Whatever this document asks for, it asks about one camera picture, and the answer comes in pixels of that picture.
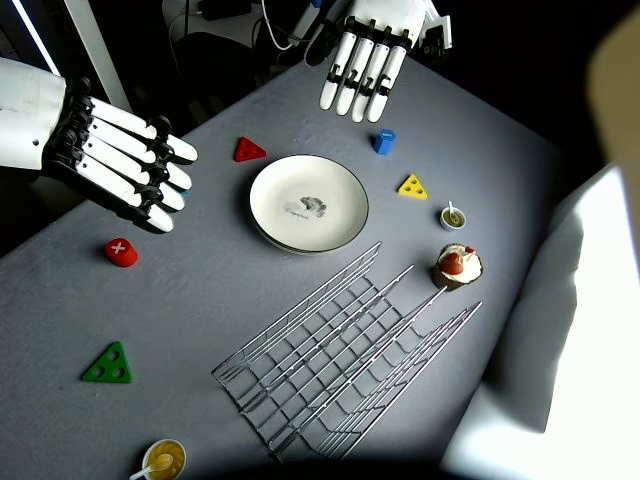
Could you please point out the red cylinder with white cross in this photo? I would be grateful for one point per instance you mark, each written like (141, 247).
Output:
(120, 252)

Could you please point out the white spoon in yellow bowl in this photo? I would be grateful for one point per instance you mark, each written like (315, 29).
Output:
(150, 470)

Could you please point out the white light strip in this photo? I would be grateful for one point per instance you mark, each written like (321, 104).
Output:
(35, 35)

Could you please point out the white post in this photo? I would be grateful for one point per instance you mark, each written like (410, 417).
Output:
(95, 45)

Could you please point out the small white spoon in cup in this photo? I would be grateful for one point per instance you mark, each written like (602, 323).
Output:
(451, 206)

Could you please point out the small cup of green sauce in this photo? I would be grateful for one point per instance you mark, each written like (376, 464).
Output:
(452, 222)

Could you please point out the red triangle block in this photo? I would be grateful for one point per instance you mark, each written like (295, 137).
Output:
(248, 151)

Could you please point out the small bowl of yellow food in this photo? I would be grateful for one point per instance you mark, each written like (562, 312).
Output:
(167, 457)

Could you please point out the cupcake with cream and strawberry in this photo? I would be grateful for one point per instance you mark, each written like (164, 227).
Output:
(457, 270)

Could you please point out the yellow triangle block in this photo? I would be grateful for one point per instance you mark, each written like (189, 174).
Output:
(412, 189)

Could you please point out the beige blurred object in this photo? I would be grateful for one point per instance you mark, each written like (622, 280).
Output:
(617, 90)

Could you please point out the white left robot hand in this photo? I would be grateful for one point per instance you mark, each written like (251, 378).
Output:
(372, 30)

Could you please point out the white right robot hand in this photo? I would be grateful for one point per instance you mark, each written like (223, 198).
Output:
(30, 125)

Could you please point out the blue hexagonal block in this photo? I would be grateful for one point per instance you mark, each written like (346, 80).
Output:
(384, 142)

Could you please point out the green triangle block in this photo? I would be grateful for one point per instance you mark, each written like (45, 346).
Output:
(111, 370)

